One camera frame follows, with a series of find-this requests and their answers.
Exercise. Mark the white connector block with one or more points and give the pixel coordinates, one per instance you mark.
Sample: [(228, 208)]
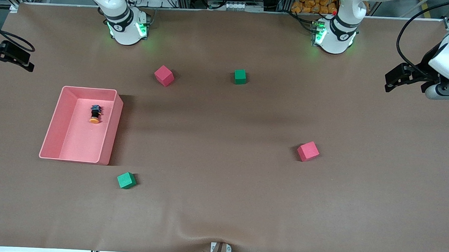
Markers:
[(234, 6)]

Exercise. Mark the pink plastic bin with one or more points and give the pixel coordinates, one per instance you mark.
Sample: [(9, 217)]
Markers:
[(81, 141)]

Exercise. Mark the orange objects pile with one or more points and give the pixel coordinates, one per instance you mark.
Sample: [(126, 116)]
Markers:
[(311, 5)]

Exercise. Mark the pink foam cube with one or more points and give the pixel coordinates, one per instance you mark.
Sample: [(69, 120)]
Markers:
[(163, 76), (307, 151)]

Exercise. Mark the green foam cube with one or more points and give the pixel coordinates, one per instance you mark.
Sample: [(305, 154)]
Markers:
[(240, 77), (125, 180)]

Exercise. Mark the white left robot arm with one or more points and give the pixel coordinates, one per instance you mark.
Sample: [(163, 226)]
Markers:
[(339, 32)]

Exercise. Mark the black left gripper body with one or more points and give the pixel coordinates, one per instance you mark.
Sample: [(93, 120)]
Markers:
[(424, 68)]

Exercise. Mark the yellow-capped push button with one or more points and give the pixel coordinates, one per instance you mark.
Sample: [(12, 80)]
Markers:
[(95, 115)]

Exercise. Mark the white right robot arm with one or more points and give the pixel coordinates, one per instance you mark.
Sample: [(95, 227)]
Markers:
[(118, 16)]

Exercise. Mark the brown table mat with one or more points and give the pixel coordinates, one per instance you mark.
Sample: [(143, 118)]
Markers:
[(220, 202)]

